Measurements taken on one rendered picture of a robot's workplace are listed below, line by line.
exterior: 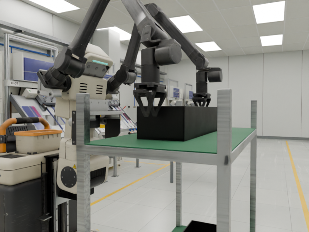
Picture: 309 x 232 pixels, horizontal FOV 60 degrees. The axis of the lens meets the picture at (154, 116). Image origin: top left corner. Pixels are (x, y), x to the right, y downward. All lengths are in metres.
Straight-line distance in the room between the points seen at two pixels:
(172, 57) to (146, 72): 0.10
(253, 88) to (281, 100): 1.02
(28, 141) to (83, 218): 0.78
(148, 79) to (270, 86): 9.48
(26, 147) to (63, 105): 0.32
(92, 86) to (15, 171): 0.55
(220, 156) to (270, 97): 9.56
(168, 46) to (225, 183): 0.40
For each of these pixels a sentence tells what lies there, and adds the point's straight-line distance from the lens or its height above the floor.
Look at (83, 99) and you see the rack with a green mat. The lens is 0.82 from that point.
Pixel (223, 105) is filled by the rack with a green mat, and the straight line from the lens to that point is 0.64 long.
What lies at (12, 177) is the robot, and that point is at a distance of 1.45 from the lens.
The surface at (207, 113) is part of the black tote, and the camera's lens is 1.11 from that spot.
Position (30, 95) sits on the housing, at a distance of 3.56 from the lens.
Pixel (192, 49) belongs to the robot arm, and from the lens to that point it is 1.37.
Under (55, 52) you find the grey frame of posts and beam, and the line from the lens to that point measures 4.01.
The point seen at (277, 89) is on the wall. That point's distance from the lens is 10.20.
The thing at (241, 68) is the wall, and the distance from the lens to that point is 10.35.
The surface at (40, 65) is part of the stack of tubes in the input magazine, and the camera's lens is 3.71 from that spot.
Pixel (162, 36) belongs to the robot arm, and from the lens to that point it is 0.86.
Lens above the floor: 1.05
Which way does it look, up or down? 2 degrees down
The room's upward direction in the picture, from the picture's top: straight up
